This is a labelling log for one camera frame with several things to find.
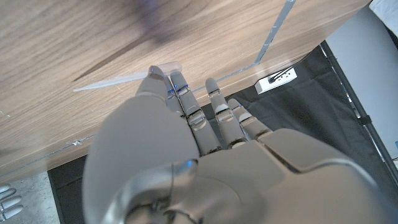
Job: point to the white power strip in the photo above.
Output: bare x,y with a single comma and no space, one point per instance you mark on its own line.
276,81

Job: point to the person in white shorts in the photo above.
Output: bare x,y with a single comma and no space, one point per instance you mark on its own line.
387,11

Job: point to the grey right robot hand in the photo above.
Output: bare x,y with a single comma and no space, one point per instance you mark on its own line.
9,202

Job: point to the black fabric backdrop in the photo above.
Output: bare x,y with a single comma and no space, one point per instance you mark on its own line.
311,109

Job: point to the black backdrop stand pole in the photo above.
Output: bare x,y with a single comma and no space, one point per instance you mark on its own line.
357,105

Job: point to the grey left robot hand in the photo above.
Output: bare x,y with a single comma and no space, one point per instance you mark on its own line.
233,186

